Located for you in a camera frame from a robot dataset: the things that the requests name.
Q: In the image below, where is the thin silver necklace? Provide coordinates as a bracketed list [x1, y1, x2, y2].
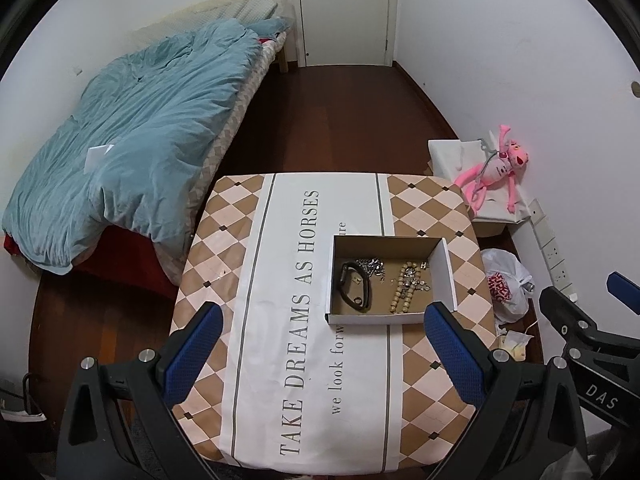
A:
[399, 262, 433, 295]

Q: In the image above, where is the silver chain necklace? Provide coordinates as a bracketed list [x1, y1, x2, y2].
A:
[354, 257, 388, 282]

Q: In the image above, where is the white plastic bag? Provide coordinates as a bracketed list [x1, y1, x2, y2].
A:
[480, 248, 535, 324]

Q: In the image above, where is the bed mattress with patterned sheet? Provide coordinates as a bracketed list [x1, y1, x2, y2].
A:
[129, 0, 292, 286]

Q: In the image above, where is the pink panther plush toy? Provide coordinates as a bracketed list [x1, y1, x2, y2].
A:
[454, 125, 529, 214]

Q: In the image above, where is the white cardboard box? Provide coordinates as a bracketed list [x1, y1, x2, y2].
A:
[326, 235, 458, 326]

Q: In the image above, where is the black carabiner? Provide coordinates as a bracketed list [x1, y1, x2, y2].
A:
[337, 261, 372, 313]

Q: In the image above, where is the white paper on duvet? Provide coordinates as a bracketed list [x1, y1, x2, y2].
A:
[84, 143, 114, 174]

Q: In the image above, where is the teal blue duvet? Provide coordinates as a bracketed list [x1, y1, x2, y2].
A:
[2, 18, 288, 281]

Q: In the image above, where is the white door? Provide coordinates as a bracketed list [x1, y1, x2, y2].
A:
[292, 0, 397, 67]

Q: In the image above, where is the striped pillow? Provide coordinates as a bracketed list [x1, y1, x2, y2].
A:
[220, 0, 288, 25]

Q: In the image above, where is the white wall power strip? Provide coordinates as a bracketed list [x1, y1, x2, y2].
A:
[528, 198, 578, 304]

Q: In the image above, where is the beige bead bracelet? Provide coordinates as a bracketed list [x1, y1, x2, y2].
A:
[388, 262, 420, 316]

